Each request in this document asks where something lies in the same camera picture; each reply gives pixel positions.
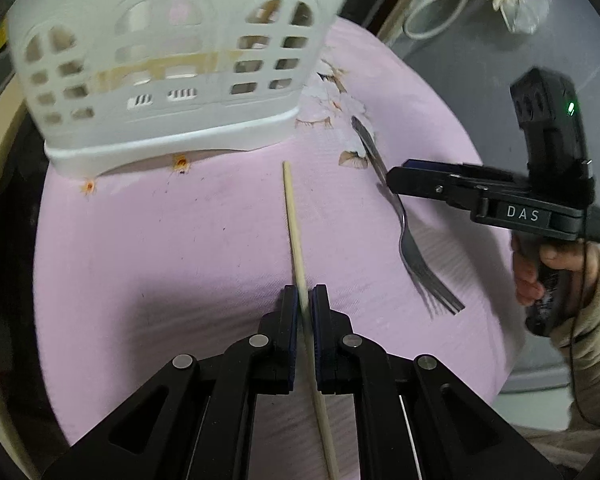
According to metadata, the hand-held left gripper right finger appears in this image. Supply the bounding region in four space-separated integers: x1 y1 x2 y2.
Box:
310 284 563 480

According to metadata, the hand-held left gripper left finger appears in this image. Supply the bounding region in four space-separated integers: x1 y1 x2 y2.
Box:
42 284 299 480

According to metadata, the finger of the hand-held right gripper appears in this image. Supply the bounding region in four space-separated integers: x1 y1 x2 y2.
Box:
386 165 529 212
402 159 531 187

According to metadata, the metal fork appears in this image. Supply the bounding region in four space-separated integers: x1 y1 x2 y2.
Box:
351 115 467 317

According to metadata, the pale wooden chopstick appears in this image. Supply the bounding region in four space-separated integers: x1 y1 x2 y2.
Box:
281 161 341 480

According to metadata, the white plastic utensil holder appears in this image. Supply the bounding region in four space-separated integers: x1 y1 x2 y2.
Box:
4 0 369 180

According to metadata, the person's right hand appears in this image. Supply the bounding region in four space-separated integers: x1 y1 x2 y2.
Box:
511 234 600 307

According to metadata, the pink floral tablecloth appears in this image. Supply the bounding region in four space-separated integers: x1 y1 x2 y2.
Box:
32 17 523 480

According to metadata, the clear plastic bag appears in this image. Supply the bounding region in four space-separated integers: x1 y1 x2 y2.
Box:
500 0 557 36

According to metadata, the white looped cable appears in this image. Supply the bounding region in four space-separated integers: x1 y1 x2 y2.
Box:
402 0 486 41

